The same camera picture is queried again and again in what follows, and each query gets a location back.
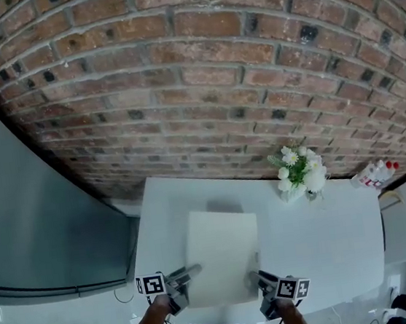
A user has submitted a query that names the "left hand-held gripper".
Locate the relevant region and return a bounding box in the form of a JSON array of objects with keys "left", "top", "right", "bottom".
[{"left": 133, "top": 263, "right": 208, "bottom": 321}]

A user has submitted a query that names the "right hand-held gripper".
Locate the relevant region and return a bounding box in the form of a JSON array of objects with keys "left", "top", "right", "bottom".
[{"left": 246, "top": 263, "right": 316, "bottom": 324}]

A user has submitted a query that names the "cream rectangular board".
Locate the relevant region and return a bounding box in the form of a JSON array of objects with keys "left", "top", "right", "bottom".
[{"left": 175, "top": 202, "right": 268, "bottom": 311}]

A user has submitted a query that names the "person's right forearm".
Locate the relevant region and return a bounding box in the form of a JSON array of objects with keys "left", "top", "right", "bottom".
[{"left": 273, "top": 293, "right": 319, "bottom": 324}]

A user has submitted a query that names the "white table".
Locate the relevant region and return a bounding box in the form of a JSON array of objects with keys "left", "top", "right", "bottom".
[{"left": 122, "top": 149, "right": 392, "bottom": 324}]

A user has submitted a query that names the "white vase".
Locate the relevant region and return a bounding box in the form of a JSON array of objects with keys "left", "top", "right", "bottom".
[{"left": 278, "top": 184, "right": 310, "bottom": 205}]

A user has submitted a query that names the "white flower bouquet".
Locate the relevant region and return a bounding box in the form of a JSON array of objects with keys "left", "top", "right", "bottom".
[{"left": 265, "top": 141, "right": 331, "bottom": 198}]

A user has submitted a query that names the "white cap clear bottle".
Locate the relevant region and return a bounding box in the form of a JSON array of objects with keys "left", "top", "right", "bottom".
[{"left": 347, "top": 159, "right": 387, "bottom": 190}]

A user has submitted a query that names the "grey refrigerator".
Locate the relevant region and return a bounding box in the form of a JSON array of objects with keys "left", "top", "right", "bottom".
[{"left": 0, "top": 56, "right": 149, "bottom": 307}]

